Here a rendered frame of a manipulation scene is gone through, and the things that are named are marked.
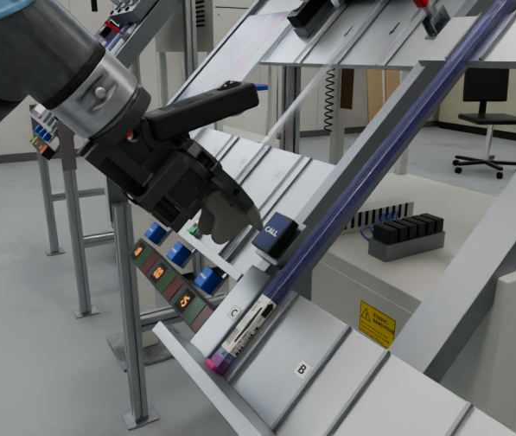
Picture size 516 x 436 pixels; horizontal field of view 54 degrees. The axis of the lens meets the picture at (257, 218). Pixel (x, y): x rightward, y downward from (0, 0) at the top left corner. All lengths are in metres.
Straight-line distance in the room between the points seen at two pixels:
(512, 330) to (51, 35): 0.46
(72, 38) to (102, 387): 1.39
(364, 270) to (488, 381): 0.47
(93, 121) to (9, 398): 1.40
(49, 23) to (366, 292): 0.70
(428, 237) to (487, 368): 0.56
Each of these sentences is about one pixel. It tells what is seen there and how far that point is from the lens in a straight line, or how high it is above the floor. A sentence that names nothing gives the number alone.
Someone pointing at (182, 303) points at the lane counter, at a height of 0.65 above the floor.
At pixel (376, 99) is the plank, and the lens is 6.40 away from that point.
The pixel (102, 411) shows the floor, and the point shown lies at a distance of 1.64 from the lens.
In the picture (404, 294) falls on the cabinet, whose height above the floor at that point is 0.61.
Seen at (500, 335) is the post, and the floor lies 0.76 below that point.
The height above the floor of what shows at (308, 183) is 0.83.
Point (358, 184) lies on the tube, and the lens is 0.49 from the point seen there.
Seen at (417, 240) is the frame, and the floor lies 0.65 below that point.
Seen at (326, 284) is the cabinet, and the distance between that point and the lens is 1.04.
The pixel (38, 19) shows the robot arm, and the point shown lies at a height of 1.02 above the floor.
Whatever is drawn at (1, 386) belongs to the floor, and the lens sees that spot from 1.85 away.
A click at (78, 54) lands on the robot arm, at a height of 0.99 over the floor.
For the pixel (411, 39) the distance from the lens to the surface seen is 0.81.
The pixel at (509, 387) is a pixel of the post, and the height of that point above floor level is 0.70.
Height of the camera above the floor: 1.00
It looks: 18 degrees down
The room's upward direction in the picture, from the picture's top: straight up
